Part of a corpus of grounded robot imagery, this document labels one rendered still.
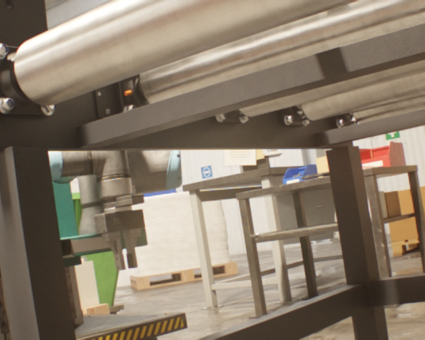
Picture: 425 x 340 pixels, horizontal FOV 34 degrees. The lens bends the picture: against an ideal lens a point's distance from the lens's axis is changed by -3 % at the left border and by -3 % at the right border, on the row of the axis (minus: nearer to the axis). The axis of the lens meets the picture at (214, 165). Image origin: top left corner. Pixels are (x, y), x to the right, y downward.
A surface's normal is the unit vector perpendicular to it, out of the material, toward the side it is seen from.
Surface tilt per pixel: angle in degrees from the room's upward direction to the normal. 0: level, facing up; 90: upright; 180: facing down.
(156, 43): 132
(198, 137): 90
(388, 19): 115
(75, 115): 90
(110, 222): 90
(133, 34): 110
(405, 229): 90
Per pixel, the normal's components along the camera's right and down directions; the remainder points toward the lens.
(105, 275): 0.71, 0.01
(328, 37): -0.47, 0.44
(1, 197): -0.60, 0.02
